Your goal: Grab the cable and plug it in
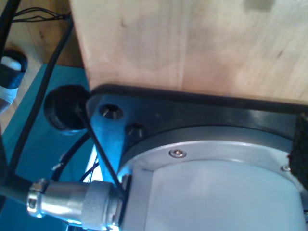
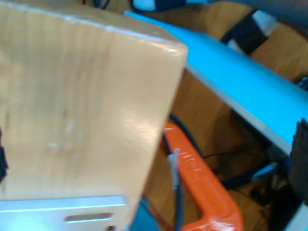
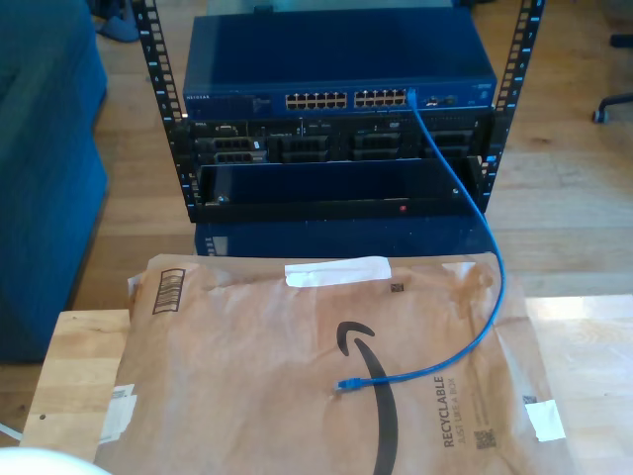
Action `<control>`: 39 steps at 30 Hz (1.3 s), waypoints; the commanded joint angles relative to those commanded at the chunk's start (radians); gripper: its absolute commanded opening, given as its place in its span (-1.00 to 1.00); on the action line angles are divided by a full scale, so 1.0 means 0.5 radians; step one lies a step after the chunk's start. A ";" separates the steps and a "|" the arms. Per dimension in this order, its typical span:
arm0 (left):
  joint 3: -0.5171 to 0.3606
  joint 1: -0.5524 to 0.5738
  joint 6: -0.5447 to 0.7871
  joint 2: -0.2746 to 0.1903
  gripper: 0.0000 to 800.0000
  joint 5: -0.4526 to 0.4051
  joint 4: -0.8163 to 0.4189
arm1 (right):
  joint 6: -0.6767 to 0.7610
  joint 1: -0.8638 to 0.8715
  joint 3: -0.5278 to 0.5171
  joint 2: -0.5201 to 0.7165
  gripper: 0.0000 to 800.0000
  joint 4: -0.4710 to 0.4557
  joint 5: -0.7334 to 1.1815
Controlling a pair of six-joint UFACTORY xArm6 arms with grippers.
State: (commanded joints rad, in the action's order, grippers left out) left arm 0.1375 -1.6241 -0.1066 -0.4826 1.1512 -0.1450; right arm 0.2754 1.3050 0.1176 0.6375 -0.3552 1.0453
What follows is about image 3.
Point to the black open rack shelf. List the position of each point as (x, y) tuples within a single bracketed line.
[(321, 210)]

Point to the dark blue cabinet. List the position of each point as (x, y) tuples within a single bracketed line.
[(346, 237)]

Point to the long white tape strip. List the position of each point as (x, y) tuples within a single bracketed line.
[(336, 271)]

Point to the black rack server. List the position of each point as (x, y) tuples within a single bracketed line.
[(341, 143)]

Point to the brown paper mailer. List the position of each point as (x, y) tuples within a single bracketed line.
[(247, 371)]

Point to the white shipping label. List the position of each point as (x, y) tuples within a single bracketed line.
[(118, 410)]

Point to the blue sofa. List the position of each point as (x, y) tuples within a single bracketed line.
[(44, 173)]

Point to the grey-blue slipper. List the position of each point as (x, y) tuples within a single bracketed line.
[(118, 30)]

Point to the black office chair base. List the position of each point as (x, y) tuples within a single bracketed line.
[(613, 100)]

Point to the black furniture foot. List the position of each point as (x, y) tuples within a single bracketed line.
[(623, 39)]

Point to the black equipment rack frame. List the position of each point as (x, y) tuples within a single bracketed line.
[(179, 148)]

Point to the blue network switch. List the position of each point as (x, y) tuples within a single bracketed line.
[(336, 54)]

